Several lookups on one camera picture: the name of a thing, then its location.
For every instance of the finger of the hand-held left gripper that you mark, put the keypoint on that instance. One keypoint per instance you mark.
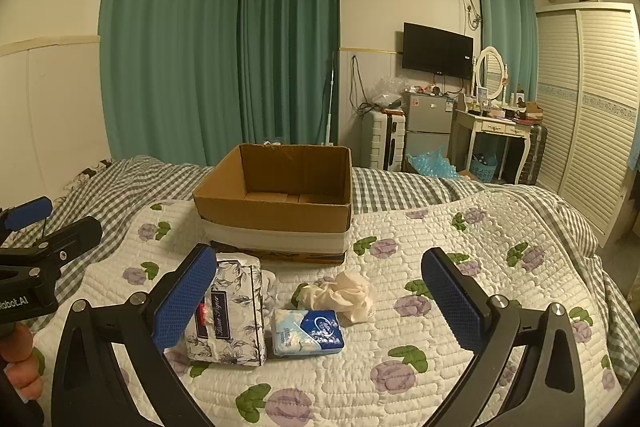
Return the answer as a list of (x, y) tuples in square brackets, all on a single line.
[(70, 237), (30, 213)]

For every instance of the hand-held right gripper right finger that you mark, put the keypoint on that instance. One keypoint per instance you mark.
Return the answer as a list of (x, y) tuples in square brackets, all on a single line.
[(452, 302)]

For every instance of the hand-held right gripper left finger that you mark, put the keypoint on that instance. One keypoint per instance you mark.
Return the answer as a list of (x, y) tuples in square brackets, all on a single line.
[(185, 302)]

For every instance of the floral tissue pack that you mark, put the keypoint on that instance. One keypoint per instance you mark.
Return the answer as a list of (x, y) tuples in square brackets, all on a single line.
[(235, 307)]

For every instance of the beige cloth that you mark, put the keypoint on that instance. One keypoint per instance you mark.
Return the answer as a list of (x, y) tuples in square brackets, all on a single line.
[(350, 294)]

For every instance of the cardboard box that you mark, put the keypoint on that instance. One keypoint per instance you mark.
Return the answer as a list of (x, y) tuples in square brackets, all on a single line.
[(270, 212)]

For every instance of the blue tissue packet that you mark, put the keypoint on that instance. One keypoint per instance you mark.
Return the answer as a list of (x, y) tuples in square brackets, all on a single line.
[(310, 332)]

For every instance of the person's left hand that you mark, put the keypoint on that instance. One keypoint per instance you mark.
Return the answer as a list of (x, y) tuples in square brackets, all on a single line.
[(22, 359)]

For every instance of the dark floral patterned cloth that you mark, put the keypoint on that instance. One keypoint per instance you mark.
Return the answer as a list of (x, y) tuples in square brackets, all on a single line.
[(95, 168)]

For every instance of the white floral quilt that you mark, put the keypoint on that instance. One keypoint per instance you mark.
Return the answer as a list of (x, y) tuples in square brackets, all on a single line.
[(380, 382)]

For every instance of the grey checked duvet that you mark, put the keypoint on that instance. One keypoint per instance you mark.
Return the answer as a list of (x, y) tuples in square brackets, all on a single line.
[(395, 192)]

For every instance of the blue plastic basket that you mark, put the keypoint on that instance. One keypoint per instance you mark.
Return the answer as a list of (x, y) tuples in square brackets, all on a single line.
[(484, 169)]

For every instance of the blue bubble wrap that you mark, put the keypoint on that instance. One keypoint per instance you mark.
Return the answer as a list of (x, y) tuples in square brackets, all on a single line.
[(430, 164)]

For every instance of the dark suitcase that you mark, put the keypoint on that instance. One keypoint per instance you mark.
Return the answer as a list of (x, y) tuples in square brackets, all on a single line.
[(536, 152)]

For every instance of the white suitcase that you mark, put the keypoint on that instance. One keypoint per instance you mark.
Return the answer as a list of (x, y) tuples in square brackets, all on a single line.
[(380, 139)]

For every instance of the small white object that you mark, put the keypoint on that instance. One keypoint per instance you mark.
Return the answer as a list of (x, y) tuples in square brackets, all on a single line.
[(272, 143)]

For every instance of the white dressing table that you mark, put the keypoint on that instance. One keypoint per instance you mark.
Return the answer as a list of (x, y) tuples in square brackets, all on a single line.
[(492, 123)]

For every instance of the small grey fridge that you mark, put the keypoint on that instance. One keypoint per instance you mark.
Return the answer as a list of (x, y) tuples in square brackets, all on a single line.
[(427, 117)]

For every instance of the brown box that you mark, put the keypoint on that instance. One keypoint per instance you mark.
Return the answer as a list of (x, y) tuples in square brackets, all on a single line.
[(531, 108)]

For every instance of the wide teal curtain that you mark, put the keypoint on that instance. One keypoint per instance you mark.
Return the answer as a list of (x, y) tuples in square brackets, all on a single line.
[(170, 47)]

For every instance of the clear plastic bags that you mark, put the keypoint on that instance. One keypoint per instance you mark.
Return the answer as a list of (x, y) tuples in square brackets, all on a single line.
[(387, 92)]

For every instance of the white pole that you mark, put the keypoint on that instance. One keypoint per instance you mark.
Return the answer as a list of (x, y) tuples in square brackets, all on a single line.
[(330, 107)]

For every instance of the white oval vanity mirror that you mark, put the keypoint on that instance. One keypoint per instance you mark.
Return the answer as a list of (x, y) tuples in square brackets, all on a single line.
[(492, 72)]

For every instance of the white louvered wardrobe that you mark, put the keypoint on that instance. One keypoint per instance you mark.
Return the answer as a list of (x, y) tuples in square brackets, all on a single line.
[(585, 107)]

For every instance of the teal corner curtain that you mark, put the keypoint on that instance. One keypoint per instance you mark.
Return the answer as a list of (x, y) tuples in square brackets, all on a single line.
[(290, 42)]

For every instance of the narrow teal curtain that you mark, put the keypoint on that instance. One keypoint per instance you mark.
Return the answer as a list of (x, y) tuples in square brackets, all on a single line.
[(505, 22)]

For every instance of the black wall television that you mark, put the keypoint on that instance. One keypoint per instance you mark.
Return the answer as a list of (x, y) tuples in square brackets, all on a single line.
[(437, 51)]

